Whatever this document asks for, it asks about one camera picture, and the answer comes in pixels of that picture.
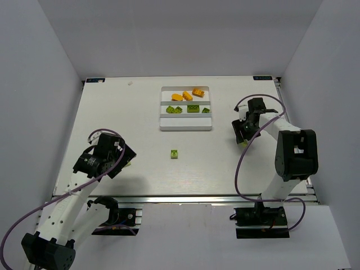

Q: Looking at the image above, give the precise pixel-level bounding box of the green long lego brick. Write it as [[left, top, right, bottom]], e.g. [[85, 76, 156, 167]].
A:
[[187, 105, 200, 113]]

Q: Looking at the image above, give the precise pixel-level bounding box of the orange yellow long lego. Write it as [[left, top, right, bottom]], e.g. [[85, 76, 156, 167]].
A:
[[182, 91, 193, 101]]

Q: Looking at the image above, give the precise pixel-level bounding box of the dark green lego brick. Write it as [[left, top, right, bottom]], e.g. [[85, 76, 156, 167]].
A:
[[173, 106, 182, 114]]

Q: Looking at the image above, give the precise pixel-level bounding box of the orange square lego brick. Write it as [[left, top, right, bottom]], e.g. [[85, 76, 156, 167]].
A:
[[172, 93, 183, 101]]

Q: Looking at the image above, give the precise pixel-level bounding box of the small green lego cube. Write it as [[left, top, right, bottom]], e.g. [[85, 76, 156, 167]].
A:
[[166, 106, 174, 114]]

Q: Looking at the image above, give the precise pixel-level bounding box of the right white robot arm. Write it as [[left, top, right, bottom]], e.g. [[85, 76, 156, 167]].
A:
[[232, 94, 318, 208]]

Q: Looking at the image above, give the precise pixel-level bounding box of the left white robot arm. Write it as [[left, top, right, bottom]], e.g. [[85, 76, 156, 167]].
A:
[[21, 130, 136, 269]]

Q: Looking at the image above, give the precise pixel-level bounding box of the green lego with round stud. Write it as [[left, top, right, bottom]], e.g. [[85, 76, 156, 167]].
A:
[[170, 149, 178, 159]]

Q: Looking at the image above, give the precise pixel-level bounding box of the blue label right corner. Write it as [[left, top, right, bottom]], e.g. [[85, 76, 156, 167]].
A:
[[253, 75, 273, 81]]

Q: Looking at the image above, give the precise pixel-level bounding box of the white three-compartment tray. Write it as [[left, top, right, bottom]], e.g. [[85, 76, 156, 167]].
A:
[[159, 85, 213, 131]]

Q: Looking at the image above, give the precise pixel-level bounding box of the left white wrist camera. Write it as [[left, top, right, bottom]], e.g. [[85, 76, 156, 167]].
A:
[[88, 132, 102, 146]]

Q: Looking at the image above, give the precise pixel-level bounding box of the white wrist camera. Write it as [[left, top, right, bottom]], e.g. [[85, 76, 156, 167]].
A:
[[234, 105, 249, 122], [88, 132, 102, 146]]

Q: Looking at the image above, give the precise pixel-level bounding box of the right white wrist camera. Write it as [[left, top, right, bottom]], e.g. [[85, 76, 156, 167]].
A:
[[234, 105, 249, 122]]

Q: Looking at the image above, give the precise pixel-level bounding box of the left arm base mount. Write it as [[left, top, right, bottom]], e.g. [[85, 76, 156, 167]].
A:
[[87, 196, 141, 236]]

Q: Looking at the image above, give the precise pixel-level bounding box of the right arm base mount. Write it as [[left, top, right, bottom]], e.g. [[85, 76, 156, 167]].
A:
[[229, 202, 290, 239]]

